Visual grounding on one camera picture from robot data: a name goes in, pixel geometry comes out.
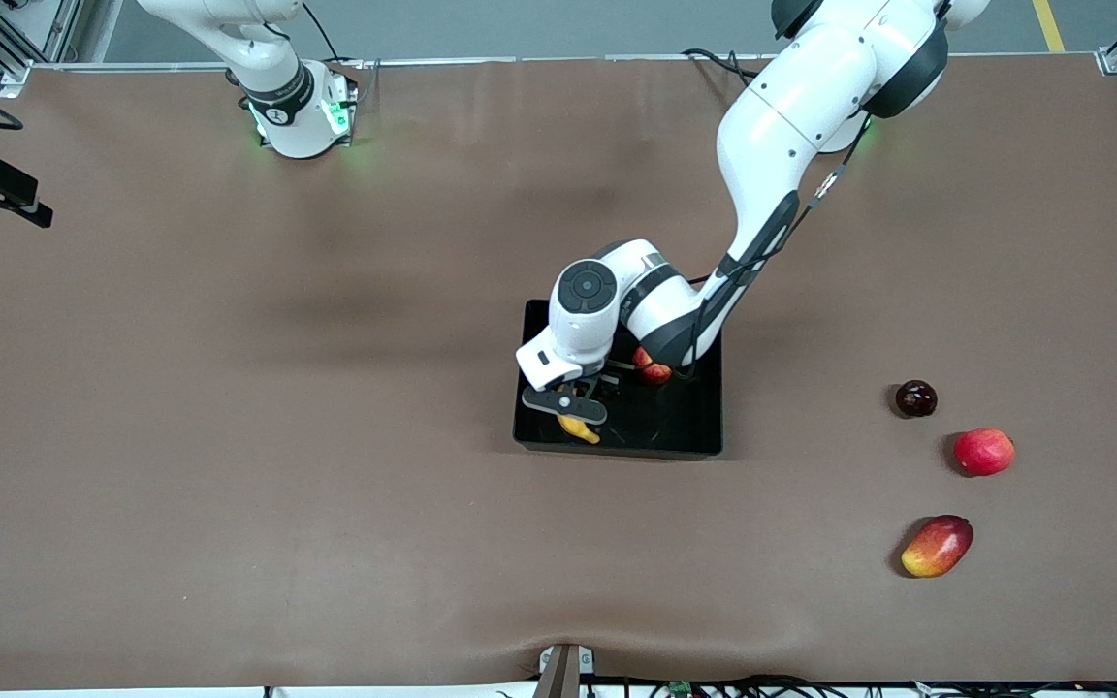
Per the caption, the black left base cable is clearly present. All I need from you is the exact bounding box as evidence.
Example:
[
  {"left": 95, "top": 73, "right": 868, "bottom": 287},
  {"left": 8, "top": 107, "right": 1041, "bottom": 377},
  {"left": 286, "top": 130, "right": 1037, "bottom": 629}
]
[{"left": 682, "top": 47, "right": 763, "bottom": 86}]

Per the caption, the black right base cable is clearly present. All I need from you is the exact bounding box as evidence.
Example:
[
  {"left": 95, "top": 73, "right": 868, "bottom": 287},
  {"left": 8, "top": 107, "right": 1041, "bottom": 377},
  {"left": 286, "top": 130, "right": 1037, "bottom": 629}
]
[{"left": 300, "top": 0, "right": 366, "bottom": 98}]

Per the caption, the black cable below table edge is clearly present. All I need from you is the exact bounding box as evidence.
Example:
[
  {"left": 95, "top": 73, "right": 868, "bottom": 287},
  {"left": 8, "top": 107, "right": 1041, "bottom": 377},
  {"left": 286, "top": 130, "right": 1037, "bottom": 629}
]
[{"left": 689, "top": 675, "right": 870, "bottom": 698}]

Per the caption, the table edge clamp bracket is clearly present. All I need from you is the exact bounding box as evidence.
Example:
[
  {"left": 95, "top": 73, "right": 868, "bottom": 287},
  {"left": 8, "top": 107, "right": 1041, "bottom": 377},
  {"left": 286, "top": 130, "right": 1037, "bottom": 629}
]
[{"left": 537, "top": 643, "right": 596, "bottom": 698}]

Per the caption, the black base cable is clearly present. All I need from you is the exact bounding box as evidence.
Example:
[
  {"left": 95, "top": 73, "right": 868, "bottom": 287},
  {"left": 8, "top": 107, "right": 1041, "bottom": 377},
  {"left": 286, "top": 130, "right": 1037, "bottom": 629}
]
[
  {"left": 682, "top": 47, "right": 763, "bottom": 86},
  {"left": 300, "top": 0, "right": 366, "bottom": 98}
]

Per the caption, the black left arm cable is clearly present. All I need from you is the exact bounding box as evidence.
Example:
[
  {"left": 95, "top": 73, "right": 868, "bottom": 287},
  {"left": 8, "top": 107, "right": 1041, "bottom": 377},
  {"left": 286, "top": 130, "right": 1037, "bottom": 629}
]
[{"left": 680, "top": 116, "right": 872, "bottom": 381}]

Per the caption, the red yellow mango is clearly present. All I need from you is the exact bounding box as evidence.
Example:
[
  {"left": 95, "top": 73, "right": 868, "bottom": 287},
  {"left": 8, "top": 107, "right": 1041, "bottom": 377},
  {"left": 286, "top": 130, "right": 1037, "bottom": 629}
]
[{"left": 901, "top": 514, "right": 974, "bottom": 579}]

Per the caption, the red yellow striped apple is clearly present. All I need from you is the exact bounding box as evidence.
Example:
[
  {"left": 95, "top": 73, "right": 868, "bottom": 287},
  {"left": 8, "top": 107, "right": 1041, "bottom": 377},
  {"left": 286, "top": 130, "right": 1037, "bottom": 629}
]
[{"left": 631, "top": 347, "right": 674, "bottom": 386}]

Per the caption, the dark purple plum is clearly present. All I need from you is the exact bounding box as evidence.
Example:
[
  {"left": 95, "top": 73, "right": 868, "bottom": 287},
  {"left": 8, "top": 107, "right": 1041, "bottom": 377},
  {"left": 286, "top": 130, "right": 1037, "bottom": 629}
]
[{"left": 895, "top": 379, "right": 939, "bottom": 419}]

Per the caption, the large table cover mat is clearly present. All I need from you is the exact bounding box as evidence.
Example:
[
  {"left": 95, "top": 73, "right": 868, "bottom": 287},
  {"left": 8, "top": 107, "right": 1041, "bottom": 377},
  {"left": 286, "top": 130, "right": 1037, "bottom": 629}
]
[{"left": 0, "top": 53, "right": 1117, "bottom": 691}]

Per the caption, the black plastic box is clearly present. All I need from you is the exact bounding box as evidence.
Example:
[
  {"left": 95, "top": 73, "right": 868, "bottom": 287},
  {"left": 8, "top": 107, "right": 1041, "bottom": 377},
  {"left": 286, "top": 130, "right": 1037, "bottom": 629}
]
[{"left": 513, "top": 300, "right": 724, "bottom": 459}]

